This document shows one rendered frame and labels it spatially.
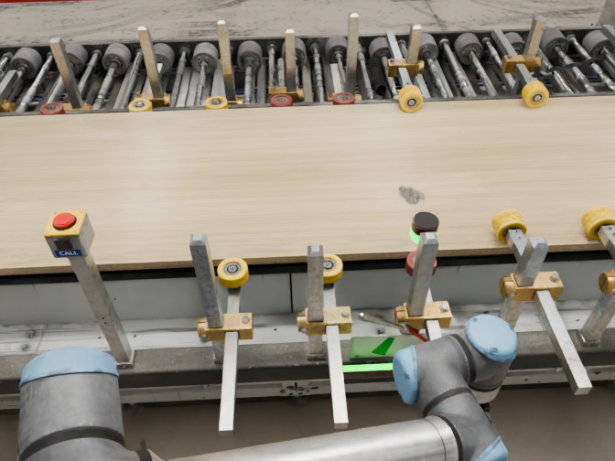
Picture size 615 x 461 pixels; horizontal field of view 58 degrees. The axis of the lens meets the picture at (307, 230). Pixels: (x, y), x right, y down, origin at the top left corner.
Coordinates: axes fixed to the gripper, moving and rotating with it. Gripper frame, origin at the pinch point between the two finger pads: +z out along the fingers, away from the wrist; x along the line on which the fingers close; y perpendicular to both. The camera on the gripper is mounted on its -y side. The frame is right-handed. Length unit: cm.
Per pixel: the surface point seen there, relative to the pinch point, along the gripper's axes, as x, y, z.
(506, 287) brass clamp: 16.3, -26.5, -14.6
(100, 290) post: -79, -26, -19
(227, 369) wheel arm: -51, -15, -2
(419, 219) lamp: -5.9, -32.2, -32.1
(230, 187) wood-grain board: -53, -75, -9
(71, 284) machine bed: -97, -47, 2
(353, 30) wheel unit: -11, -134, -32
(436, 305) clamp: 1.4, -29.1, -5.3
